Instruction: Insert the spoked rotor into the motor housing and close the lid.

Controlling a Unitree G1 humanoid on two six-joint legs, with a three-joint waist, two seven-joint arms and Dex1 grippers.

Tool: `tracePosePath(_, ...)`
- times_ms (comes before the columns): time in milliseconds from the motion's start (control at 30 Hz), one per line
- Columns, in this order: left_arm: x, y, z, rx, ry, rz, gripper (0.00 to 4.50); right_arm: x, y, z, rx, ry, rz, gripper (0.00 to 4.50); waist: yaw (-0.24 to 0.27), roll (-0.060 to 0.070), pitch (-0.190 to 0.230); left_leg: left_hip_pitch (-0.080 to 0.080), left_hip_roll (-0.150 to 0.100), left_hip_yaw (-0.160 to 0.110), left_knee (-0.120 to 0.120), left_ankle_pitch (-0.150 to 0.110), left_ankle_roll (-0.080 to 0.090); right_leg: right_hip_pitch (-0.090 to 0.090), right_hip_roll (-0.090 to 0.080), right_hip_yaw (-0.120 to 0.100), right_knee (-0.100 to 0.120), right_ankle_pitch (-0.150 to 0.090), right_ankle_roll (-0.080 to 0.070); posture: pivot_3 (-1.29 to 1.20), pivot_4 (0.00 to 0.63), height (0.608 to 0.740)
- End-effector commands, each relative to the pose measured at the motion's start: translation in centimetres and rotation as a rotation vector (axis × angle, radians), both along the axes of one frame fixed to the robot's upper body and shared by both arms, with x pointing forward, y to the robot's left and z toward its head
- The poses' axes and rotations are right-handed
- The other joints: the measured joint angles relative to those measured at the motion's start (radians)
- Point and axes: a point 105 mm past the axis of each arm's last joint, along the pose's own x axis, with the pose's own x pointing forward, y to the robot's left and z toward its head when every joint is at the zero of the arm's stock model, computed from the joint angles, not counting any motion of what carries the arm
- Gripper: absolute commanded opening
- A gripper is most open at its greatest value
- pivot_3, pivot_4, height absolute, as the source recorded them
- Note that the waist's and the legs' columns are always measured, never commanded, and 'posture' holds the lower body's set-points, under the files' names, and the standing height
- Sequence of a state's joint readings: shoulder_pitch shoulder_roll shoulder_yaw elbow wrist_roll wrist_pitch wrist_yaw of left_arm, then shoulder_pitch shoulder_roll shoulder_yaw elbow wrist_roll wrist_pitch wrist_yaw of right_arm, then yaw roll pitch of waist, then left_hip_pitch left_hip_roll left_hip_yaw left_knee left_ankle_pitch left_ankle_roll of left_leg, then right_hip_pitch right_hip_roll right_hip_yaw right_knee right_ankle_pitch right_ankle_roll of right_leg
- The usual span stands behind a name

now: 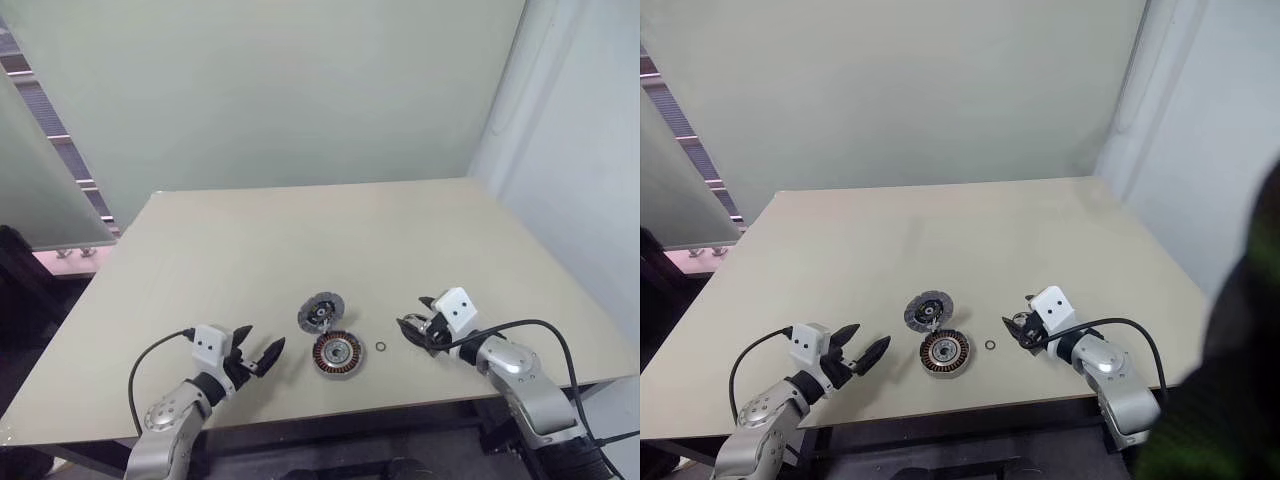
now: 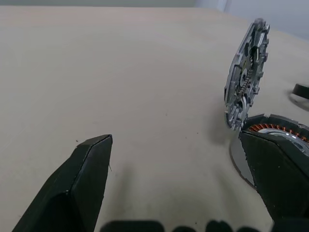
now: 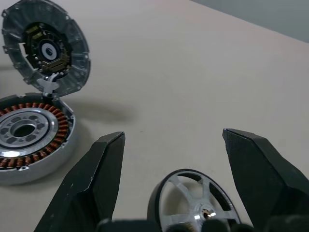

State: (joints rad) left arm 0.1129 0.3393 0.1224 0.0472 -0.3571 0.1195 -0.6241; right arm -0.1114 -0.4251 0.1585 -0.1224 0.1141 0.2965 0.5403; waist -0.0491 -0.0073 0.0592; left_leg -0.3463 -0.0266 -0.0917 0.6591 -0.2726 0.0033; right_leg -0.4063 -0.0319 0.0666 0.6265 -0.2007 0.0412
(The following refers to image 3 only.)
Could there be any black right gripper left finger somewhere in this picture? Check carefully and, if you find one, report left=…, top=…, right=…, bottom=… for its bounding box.
left=33, top=131, right=126, bottom=232

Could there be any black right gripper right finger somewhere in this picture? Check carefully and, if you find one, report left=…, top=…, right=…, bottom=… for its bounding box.
left=222, top=128, right=309, bottom=229

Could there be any silver motor stator housing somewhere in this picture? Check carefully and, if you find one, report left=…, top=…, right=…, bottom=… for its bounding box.
left=0, top=93, right=78, bottom=186

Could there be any black silver spoked rotor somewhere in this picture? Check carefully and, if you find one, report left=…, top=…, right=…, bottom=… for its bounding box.
left=146, top=169, right=242, bottom=232

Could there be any silver motor housing part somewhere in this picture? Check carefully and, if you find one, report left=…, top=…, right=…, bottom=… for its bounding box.
left=0, top=0, right=92, bottom=98

